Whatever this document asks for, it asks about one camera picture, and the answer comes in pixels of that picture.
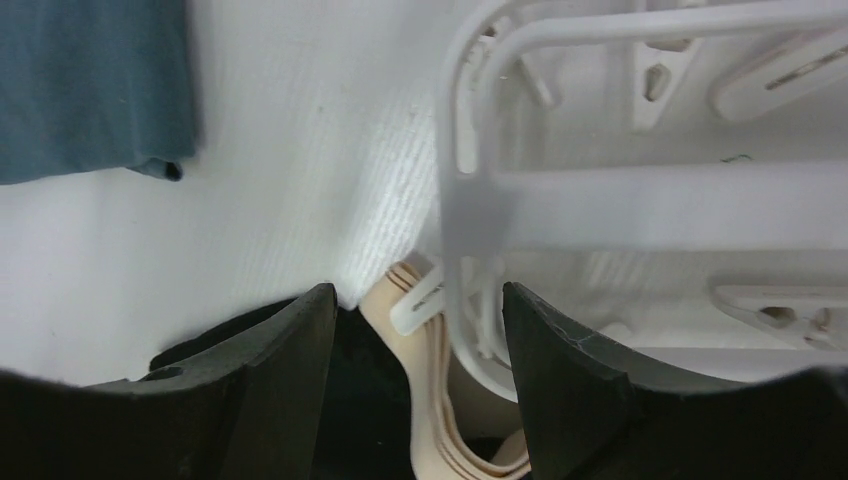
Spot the folded blue-grey cloth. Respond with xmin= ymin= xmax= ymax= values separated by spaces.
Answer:
xmin=1 ymin=1 xmax=196 ymax=185

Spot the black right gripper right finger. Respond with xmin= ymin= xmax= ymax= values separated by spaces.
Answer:
xmin=503 ymin=283 xmax=847 ymax=479

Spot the white clip hanger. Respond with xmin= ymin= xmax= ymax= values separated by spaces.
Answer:
xmin=389 ymin=1 xmax=847 ymax=401

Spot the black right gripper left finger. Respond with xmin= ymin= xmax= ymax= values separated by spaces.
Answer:
xmin=1 ymin=284 xmax=337 ymax=479

